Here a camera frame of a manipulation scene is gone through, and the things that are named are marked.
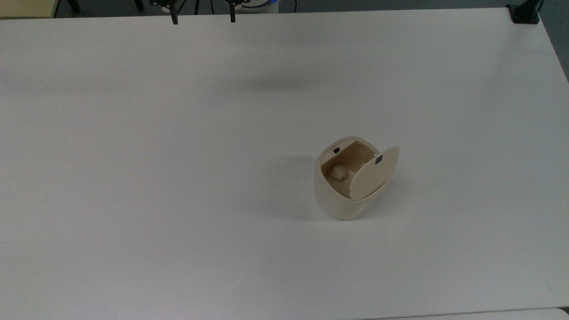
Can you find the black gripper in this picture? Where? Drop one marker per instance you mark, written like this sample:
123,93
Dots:
164,2

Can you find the cream trash bin lid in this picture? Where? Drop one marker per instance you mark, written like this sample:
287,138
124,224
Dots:
371,178

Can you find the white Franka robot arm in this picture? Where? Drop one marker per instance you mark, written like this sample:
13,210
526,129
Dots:
264,5

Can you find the cream round trash bin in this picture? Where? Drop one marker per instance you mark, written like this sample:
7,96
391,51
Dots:
338,204

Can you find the black stand leg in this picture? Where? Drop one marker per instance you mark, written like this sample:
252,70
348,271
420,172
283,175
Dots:
138,4
73,4

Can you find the light wooden furniture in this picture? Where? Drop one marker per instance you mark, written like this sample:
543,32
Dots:
26,8

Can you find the crumpled paper ball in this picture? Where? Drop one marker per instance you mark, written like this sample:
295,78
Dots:
338,173

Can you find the black table clamp mount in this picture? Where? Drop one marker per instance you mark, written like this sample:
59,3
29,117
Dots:
524,15

